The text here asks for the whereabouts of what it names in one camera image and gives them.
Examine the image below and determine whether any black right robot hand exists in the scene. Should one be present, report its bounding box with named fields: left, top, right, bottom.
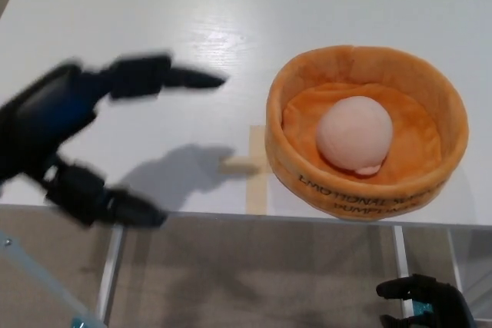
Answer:
left=375, top=273, right=474, bottom=328

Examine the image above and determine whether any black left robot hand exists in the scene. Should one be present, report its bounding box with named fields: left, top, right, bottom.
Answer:
left=0, top=51, right=228, bottom=229

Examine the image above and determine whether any pink round plush toy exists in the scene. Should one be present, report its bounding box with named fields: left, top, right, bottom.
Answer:
left=315, top=98, right=395, bottom=177

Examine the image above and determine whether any orange plush round plate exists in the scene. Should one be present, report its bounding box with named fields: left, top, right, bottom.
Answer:
left=265, top=45, right=470, bottom=224

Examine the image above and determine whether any white table leg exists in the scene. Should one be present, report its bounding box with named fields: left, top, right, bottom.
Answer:
left=447, top=227, right=467, bottom=291
left=95, top=223, right=128, bottom=322
left=391, top=225, right=411, bottom=280

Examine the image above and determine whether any light blue metal bar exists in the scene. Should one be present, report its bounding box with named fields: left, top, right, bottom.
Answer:
left=0, top=229, right=101, bottom=328

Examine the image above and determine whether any short beige tape strip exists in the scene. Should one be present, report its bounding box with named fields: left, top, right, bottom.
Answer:
left=218, top=155, right=253, bottom=174

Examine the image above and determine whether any long beige tape strip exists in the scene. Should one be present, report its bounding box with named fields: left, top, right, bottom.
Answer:
left=246, top=124, right=271, bottom=214

